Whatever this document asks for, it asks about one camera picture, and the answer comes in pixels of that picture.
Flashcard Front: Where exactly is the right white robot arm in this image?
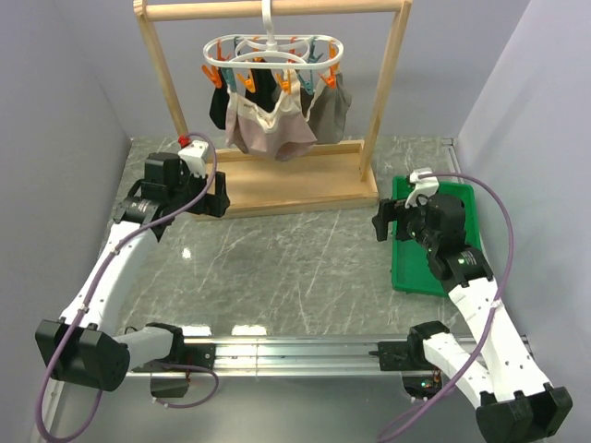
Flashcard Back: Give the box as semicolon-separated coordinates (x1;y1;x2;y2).
372;193;573;442

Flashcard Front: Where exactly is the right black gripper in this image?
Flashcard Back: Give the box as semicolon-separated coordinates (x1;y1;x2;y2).
371;197;439;252

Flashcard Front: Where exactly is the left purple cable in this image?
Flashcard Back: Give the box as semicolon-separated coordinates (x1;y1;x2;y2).
35;132;221;439

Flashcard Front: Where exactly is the white plastic clip hanger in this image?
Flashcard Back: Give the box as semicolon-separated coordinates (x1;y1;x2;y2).
202;1;344;92

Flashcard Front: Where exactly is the aluminium rail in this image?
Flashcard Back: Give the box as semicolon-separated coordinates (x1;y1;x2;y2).
124;336;532;377

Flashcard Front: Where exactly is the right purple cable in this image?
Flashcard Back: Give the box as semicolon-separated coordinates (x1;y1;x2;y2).
376;173;515;443

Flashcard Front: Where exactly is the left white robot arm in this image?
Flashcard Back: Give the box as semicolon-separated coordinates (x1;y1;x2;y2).
35;149;230;391

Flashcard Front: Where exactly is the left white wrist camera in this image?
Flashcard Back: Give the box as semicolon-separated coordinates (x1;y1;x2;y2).
177;133;215;178

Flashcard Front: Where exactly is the pink beige underwear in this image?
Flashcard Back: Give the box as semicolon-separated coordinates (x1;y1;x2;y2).
225;91;317;162

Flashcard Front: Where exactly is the wooden hanging rack frame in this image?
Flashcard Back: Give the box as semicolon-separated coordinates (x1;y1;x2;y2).
133;1;412;218

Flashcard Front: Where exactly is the grey underwear white trim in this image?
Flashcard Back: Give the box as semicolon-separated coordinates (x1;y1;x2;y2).
300;72;352;144

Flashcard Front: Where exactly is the purple cable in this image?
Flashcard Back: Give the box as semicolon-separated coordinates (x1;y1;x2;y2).
35;132;221;439
376;173;515;443

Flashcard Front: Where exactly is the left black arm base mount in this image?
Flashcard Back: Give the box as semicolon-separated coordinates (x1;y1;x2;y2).
178;342;216;369

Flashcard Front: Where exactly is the green plastic bin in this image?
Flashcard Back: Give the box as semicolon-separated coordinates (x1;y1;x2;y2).
391;181;482;298

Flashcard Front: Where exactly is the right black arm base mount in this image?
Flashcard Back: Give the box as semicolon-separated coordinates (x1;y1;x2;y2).
368;341;416;372

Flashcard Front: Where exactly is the black underwear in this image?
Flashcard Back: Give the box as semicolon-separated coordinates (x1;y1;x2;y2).
209;69;278;130

